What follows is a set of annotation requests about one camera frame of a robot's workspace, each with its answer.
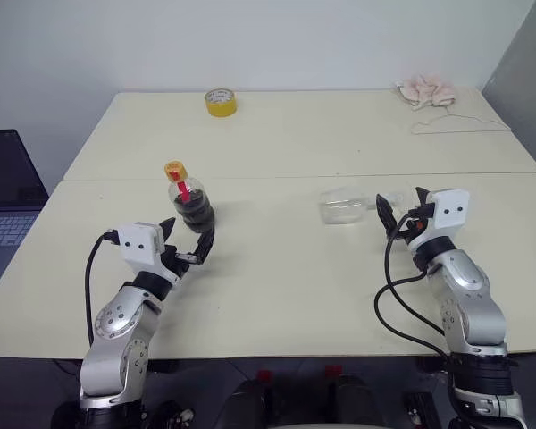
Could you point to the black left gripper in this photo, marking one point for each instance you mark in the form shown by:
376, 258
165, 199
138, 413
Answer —
172, 261

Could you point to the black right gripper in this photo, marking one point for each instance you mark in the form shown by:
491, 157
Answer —
414, 229

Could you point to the dark liquid plastic bottle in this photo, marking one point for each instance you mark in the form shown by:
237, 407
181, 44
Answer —
194, 210

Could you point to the clear wine glass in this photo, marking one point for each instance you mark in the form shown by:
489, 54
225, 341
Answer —
341, 212

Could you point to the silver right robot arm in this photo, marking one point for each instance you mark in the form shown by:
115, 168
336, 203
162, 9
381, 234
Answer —
473, 304

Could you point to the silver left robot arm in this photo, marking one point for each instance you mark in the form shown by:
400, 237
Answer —
116, 322

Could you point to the crumpled pink cloth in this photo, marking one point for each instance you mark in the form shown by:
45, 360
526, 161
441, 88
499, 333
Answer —
429, 91

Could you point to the yellow tape roll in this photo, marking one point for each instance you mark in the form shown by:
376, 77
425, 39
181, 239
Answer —
221, 107

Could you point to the small red block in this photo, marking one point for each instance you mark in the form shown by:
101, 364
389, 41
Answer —
333, 370
264, 374

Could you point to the open dark laptop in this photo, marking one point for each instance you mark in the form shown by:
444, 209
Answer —
4, 187

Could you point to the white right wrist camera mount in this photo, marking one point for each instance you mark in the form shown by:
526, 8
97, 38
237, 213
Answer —
451, 214

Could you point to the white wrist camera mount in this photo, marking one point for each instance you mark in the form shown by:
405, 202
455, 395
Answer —
451, 214
138, 250

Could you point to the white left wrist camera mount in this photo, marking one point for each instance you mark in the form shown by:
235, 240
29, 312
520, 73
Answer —
138, 250

